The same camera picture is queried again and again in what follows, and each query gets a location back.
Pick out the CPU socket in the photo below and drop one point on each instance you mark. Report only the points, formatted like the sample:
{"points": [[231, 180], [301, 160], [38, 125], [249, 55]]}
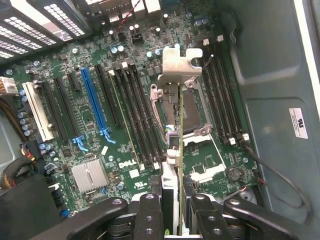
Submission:
{"points": [[192, 110]]}

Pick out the silver coin battery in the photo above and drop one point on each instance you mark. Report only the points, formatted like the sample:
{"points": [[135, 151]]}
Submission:
{"points": [[233, 173]]}

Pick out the black fan shroud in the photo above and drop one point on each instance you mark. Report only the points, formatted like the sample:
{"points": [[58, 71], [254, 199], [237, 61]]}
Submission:
{"points": [[25, 212]]}

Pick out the white case label sticker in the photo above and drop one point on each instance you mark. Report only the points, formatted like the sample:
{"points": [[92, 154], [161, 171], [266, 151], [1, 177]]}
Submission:
{"points": [[298, 122]]}

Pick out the open grey PC case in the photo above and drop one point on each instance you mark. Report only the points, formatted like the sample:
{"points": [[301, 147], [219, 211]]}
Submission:
{"points": [[275, 75]]}

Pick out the silver chipset heat sink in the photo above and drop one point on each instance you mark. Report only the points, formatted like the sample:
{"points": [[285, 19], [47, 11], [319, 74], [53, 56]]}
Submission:
{"points": [[90, 175]]}

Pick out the green motherboard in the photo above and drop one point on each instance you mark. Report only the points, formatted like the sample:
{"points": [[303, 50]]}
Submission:
{"points": [[85, 120]]}

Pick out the white power connector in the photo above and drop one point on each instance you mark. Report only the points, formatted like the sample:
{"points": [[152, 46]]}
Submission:
{"points": [[8, 85]]}

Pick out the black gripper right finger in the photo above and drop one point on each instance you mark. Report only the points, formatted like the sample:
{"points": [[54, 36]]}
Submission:
{"points": [[202, 215]]}

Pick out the blue expansion slot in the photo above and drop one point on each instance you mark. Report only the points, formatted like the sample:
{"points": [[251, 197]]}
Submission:
{"points": [[95, 100]]}

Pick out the short black expansion slot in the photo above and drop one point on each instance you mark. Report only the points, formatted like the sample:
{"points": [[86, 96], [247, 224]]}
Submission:
{"points": [[73, 82]]}

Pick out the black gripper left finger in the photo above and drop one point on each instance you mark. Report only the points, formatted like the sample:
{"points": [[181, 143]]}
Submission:
{"points": [[150, 215]]}

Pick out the black RAM slot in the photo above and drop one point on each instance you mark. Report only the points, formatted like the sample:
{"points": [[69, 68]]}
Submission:
{"points": [[139, 112], [147, 112], [230, 105], [222, 105], [237, 105], [215, 105], [132, 112]]}

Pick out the white expansion slot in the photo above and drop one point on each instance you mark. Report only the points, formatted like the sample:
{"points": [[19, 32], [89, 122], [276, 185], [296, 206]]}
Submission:
{"points": [[38, 112]]}

